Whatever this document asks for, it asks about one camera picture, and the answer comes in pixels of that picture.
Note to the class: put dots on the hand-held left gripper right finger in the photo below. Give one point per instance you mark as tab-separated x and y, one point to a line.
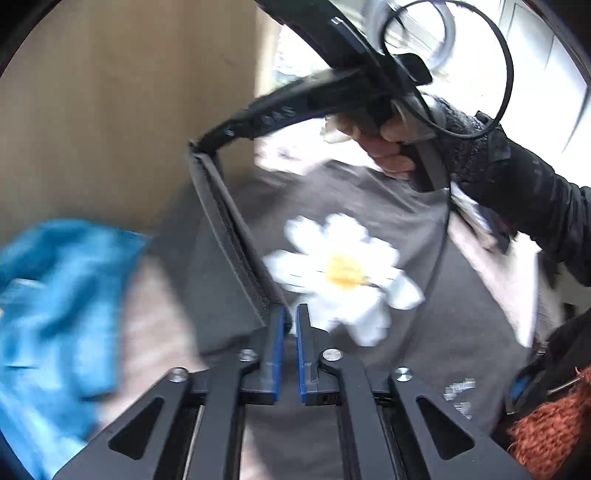
302	355

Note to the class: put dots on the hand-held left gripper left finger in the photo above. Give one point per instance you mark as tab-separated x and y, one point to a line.
277	350

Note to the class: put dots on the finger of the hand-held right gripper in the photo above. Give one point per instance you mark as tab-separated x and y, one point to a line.
277	110

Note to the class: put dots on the grey daisy print t-shirt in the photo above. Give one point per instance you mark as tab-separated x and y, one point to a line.
415	277

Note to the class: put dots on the pink plaid blanket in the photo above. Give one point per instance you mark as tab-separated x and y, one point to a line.
157	332

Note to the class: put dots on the large wooden board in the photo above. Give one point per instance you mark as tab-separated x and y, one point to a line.
115	115

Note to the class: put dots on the blue cloth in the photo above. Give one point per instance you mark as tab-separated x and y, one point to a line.
55	300

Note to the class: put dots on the orange knit sweater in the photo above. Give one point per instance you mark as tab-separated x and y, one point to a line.
554	424

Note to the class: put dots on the person's black jacket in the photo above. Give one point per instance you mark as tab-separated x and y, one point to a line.
572	341

